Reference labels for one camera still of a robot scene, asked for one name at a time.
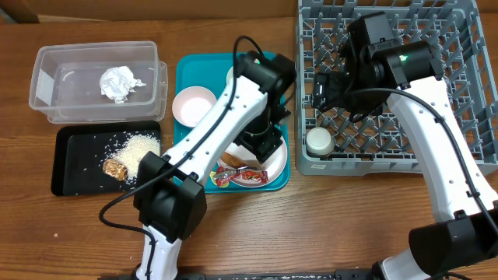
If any brown sausage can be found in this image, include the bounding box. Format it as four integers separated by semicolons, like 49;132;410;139
220;152;253;169

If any red snack wrapper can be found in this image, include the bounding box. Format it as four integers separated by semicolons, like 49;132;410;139
216;166;268;187

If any white plastic cup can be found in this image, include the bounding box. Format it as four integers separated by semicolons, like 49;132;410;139
306;127;335;158

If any white bowl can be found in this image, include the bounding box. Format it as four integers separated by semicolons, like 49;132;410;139
226;67;233;86

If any pile of white rice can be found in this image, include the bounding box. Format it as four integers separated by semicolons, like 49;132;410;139
108;135;161;184

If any brown food chunk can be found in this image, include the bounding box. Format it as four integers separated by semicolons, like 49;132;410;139
103;159;128;181

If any white napkin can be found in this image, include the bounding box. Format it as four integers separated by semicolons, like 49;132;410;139
100;66;146;103

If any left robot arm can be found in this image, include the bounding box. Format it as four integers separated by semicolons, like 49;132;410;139
132;51;296;279

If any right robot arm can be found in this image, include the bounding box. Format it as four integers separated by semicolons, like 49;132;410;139
313;12;497;279

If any grey dishwasher rack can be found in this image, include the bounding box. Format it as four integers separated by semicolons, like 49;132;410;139
296;0;497;176

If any white round plate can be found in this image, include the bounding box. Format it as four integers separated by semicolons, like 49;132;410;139
226;136;288;187

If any yellow plastic spoon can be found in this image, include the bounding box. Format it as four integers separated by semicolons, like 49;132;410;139
209;171;222;187

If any teal serving tray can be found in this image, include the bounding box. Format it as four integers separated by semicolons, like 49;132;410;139
175;53;291;194

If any black plastic tray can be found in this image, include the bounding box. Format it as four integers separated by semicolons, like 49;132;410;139
51;121;161;196

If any clear plastic bin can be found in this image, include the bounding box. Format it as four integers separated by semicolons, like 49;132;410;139
29;41;168;124

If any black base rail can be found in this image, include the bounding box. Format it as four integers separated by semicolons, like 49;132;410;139
176;268;370;280

